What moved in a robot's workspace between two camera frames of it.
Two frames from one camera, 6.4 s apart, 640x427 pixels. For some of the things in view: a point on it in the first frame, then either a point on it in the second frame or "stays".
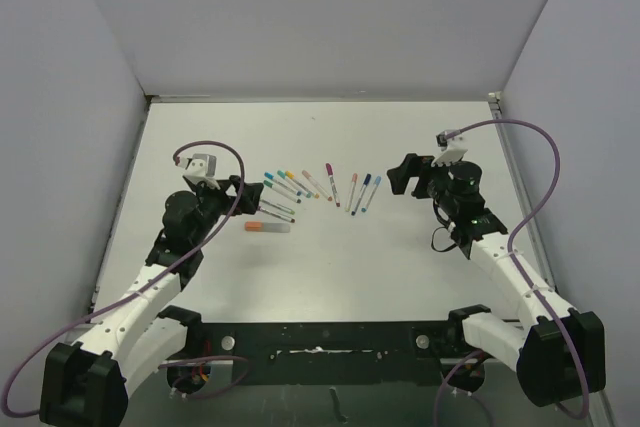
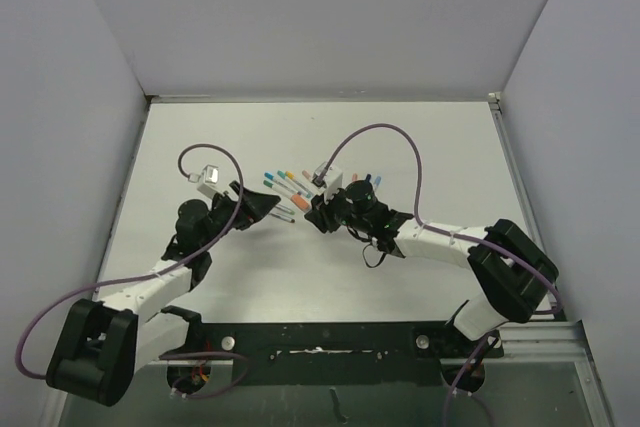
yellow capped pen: (291, 177) stays
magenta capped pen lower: (276, 215) stays
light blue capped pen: (283, 184) stays
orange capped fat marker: (267, 227) to (301, 202)
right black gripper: (412, 168) to (322, 211)
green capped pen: (277, 206) stays
